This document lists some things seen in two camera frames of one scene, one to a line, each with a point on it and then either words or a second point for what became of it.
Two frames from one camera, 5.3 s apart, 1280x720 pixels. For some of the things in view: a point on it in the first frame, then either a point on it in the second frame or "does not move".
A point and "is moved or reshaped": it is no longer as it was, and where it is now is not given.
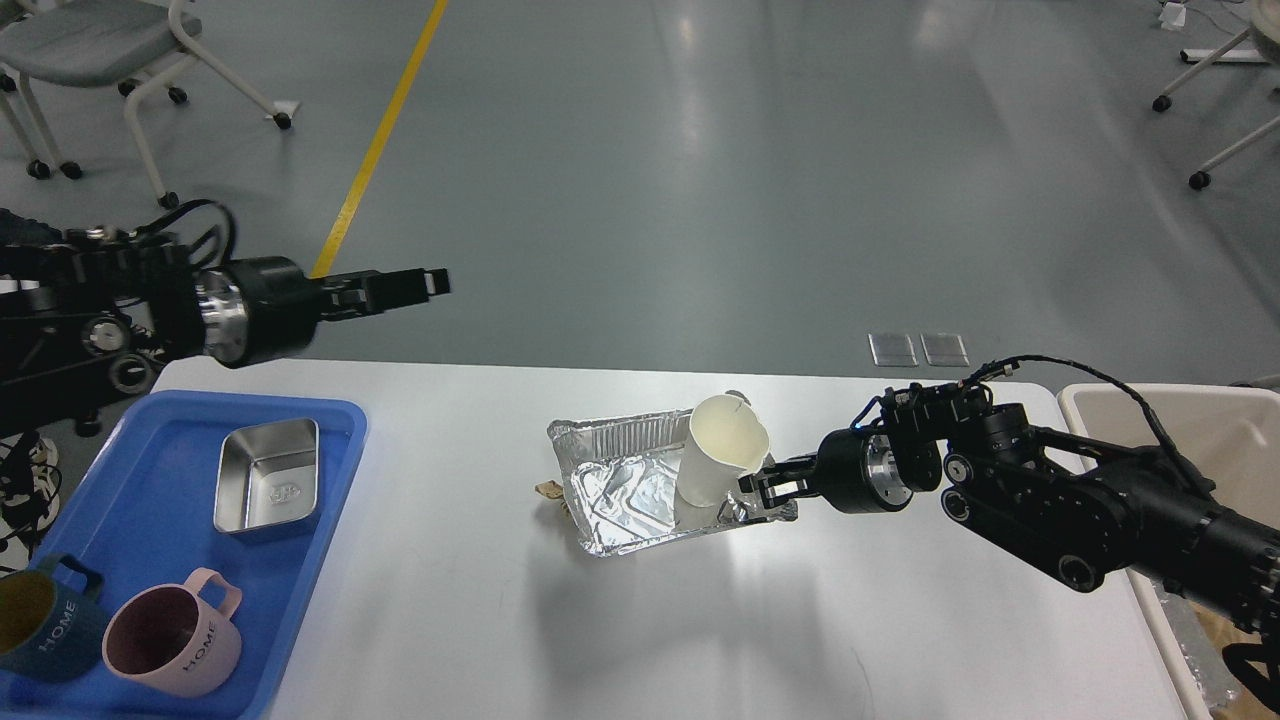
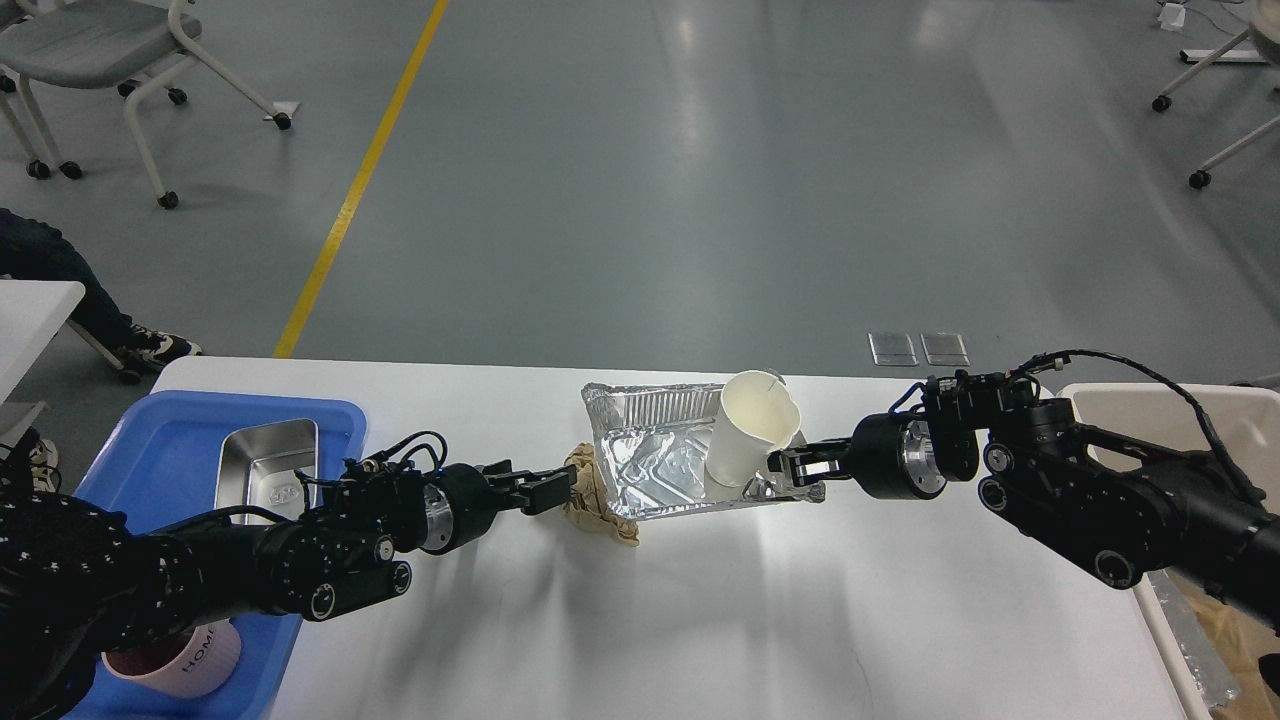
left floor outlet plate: x=892 y=350 does not move
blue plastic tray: x=139 y=507 does not move
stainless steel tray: x=267 y=474 does not move
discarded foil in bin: x=1213 y=677 does not move
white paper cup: x=728 y=439 to x=757 y=415
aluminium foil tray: x=621 y=474 to x=653 y=442
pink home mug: x=176 y=639 does not move
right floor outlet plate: x=944 y=350 does not move
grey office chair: x=96 y=43 does not move
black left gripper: x=253 y=309 to x=459 y=504
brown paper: x=551 y=489 is moved or reshaped
